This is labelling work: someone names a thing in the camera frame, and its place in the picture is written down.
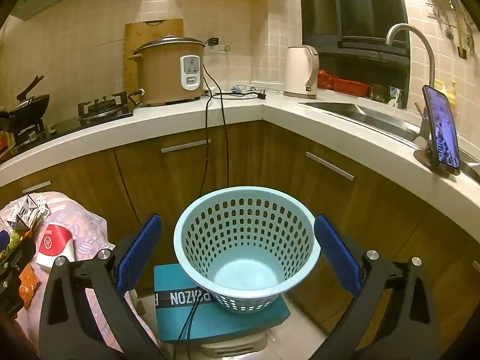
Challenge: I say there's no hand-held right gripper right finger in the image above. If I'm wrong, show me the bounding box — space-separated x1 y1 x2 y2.
313 214 440 360

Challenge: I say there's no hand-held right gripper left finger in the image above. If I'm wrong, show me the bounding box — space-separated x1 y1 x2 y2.
38 214 166 360

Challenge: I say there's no black plug with white cable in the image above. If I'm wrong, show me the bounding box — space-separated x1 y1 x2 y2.
225 85 286 101

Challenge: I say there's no teal box with black strap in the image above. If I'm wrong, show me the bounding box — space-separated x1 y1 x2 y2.
153 263 292 344

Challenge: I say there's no smartphone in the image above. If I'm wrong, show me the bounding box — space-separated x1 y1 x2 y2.
422 84 461 170

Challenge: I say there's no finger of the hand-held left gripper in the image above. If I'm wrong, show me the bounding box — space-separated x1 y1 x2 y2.
0 230 37 271

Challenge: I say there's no light blue perforated basket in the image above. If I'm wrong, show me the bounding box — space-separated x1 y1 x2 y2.
173 186 322 315

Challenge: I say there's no orange snack packet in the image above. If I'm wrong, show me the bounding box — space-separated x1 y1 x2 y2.
17 262 43 310

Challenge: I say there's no wall utensil rack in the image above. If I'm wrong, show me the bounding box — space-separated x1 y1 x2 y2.
417 0 478 61

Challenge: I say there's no black gas stove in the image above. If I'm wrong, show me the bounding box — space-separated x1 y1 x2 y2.
0 92 136 151

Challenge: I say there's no dark window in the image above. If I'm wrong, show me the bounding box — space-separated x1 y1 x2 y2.
298 0 412 110

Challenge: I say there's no wooden cutting board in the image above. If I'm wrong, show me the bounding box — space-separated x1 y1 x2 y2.
124 19 184 95

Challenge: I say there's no black burner grate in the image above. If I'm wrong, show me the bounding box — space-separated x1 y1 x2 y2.
77 91 135 121

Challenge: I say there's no black wok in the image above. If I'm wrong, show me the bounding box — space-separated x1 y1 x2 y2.
0 75 51 136

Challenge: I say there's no brown rice cooker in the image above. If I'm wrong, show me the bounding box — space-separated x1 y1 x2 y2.
128 35 207 107

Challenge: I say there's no white plastic stool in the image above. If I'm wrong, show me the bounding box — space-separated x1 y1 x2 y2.
199 327 269 359

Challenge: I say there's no red plastic container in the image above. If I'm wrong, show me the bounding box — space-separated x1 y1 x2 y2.
317 69 335 90
331 77 370 97

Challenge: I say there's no phone stand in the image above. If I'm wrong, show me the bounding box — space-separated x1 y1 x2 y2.
413 103 461 176

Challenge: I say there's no steel cabinet handle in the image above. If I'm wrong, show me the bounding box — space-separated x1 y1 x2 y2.
305 151 355 181
161 139 212 154
22 180 52 195

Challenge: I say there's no wooden cabinet door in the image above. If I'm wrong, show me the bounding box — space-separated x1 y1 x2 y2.
113 120 264 267
262 120 432 332
0 148 130 244

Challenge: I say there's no steel faucet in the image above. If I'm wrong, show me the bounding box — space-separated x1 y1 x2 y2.
386 23 437 142

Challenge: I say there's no pink floral cloth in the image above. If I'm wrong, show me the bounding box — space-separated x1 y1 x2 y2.
0 191 159 360

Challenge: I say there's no red and white paper cup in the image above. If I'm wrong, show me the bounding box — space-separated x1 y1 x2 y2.
35 223 76 269

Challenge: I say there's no steel sink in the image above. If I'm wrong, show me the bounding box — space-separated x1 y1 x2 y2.
299 101 480 181

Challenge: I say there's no black power cable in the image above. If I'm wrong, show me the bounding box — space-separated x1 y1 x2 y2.
176 94 214 360
202 65 230 190

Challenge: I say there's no white electric kettle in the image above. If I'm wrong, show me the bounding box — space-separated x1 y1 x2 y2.
283 45 320 100

